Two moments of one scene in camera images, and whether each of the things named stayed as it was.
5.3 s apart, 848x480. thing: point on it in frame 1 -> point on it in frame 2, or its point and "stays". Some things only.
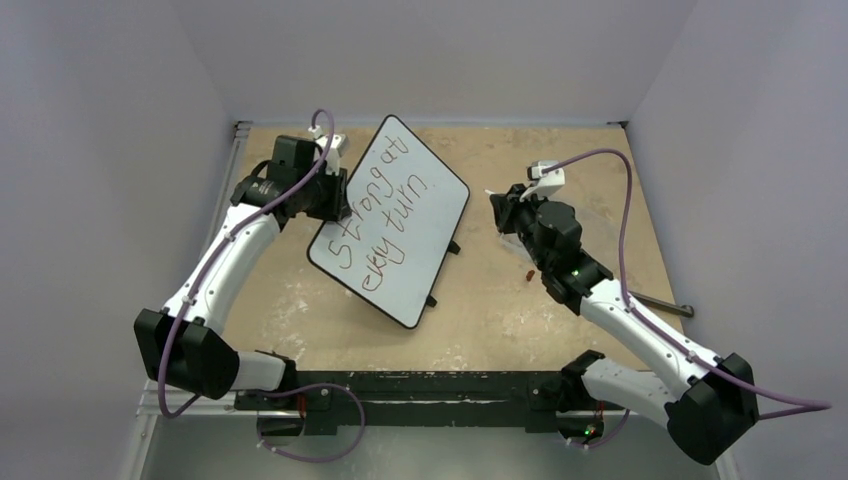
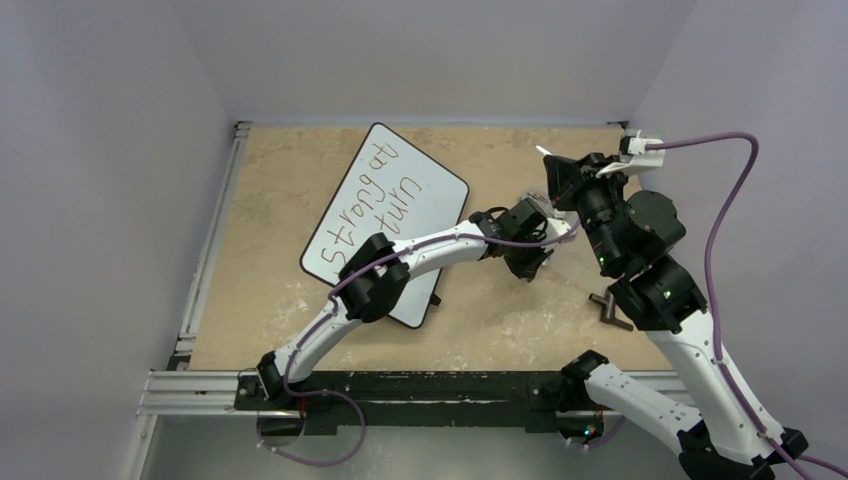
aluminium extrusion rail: [224, 405] stays
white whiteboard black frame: [406, 206] stays
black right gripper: [506, 210] -> [579, 183]
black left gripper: [337, 207] -> [528, 270]
